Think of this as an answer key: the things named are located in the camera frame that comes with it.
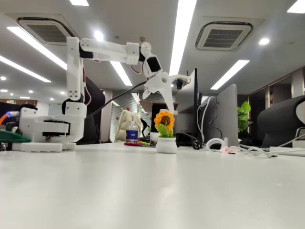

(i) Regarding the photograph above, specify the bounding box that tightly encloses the white five-joint robot arm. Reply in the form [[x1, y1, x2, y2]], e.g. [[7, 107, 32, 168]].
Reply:
[[11, 37, 153, 153]]

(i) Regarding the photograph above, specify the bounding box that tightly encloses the thin black monitor cable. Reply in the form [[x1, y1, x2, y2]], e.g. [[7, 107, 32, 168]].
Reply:
[[209, 101, 224, 140]]

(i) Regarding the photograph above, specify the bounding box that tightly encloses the black office chair tall back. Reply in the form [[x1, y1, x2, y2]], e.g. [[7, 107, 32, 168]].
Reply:
[[61, 76, 106, 145]]

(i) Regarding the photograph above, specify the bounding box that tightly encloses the gripper-mounted camera on white bracket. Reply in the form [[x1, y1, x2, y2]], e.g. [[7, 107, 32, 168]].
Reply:
[[169, 74, 191, 90]]

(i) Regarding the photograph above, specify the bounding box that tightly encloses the green leafy plant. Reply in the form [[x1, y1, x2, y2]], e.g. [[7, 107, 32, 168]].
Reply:
[[237, 100, 252, 132]]

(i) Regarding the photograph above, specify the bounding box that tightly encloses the white ring roll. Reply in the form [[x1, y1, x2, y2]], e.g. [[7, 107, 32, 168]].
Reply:
[[205, 137, 226, 151]]

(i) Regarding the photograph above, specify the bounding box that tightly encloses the square ceiling air vent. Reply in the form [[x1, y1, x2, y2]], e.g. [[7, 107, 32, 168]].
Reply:
[[194, 21, 253, 52], [17, 17, 77, 46]]

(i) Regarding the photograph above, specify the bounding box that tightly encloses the white power strip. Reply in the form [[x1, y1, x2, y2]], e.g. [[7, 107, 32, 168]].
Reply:
[[269, 146, 305, 157]]

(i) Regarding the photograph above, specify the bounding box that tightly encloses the black mesh office chair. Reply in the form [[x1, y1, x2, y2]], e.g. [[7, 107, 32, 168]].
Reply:
[[256, 95, 305, 148]]

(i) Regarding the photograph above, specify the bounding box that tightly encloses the orange cable with blue light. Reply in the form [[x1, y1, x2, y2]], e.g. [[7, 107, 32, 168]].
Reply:
[[0, 111, 12, 125]]

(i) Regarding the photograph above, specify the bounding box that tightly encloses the clear plastic container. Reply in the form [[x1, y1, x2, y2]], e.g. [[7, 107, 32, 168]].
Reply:
[[149, 132, 161, 146]]

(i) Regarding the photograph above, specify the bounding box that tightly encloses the long ceiling light strip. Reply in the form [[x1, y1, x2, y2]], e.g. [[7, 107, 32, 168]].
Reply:
[[210, 59, 250, 90], [168, 0, 197, 79], [109, 61, 133, 87]]

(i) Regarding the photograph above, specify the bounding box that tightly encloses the crochet sunflower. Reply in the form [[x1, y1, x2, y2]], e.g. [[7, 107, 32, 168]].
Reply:
[[154, 110, 178, 154]]

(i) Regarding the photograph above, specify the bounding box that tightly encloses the pink translucent object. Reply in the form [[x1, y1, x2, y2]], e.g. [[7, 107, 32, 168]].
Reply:
[[220, 146, 242, 155]]

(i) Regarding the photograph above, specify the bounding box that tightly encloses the black power plug cable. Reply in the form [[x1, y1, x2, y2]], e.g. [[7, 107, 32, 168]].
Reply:
[[173, 132, 203, 150]]

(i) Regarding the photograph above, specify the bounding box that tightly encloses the beige puffer jacket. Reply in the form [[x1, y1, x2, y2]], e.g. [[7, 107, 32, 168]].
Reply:
[[114, 110, 143, 143]]

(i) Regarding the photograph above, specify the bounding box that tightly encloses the black camera cable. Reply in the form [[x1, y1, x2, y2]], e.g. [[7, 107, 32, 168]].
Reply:
[[85, 81, 147, 119]]

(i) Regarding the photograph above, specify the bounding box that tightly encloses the thin black-edged monitor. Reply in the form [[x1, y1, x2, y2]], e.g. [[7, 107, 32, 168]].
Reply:
[[175, 68, 199, 144]]

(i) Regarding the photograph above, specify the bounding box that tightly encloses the white monitor cable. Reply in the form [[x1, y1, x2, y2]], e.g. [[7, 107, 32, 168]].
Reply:
[[197, 96, 215, 143]]

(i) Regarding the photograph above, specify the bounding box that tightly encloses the clear water bottle blue label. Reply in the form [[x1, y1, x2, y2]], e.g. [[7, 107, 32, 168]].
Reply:
[[125, 121, 139, 144]]

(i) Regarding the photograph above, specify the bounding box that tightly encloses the green flat object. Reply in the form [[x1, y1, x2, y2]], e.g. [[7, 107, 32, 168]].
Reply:
[[0, 130, 31, 144]]

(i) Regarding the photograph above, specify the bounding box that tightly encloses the grey monitor back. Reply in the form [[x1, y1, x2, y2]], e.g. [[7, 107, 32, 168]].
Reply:
[[202, 83, 239, 147]]

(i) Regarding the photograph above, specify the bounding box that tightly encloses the white cable bundle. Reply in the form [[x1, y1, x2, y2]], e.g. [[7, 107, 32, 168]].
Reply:
[[234, 145, 279, 159]]

